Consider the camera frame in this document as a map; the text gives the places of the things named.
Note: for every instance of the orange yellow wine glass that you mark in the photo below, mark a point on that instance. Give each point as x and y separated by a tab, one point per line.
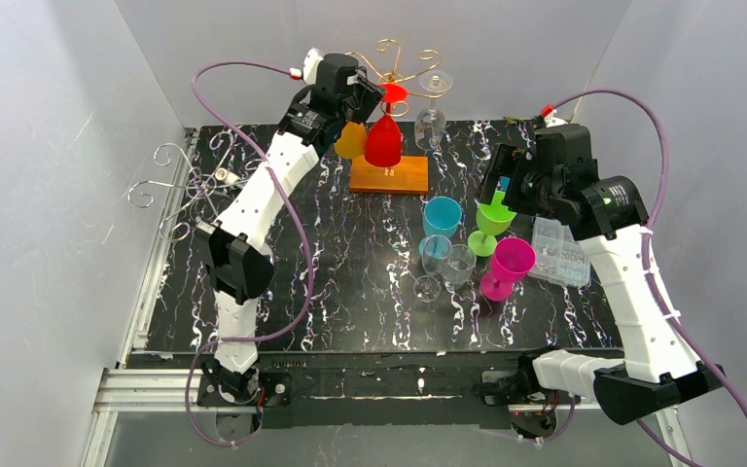
352	141

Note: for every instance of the silver wire glass rack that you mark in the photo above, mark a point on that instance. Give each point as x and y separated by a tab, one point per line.
191	184

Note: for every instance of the blue wine glass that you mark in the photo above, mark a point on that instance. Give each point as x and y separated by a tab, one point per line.
504	184

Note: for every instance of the red wine glass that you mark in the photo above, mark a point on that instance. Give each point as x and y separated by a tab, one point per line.
384	140

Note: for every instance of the clear plastic screw box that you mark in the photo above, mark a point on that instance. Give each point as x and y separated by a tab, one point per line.
559	258

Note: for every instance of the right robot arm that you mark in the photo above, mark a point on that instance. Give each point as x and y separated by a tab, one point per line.
658	369

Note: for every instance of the green wine glass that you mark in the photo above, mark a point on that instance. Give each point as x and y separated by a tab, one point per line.
492	220

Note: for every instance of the clear ribbed wine glass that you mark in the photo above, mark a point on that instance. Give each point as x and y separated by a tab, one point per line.
458	267

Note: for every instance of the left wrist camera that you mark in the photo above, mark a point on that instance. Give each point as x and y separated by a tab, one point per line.
308	72

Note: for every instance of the pink wine glass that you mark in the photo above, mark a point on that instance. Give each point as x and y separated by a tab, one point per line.
512	260

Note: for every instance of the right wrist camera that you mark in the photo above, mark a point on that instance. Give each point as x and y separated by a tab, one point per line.
547	118

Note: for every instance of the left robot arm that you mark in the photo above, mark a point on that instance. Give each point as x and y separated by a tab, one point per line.
235	252

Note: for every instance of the teal wine glass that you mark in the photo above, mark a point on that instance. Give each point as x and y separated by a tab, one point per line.
440	216

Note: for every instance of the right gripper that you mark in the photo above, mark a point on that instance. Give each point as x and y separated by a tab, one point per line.
499	178

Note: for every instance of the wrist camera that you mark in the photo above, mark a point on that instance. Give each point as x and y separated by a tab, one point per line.
308	72
547	118

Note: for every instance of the clear wine glass on gold rack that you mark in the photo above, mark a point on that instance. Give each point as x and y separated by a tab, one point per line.
429	126

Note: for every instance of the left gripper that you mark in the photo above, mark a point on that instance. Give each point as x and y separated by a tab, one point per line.
366	90

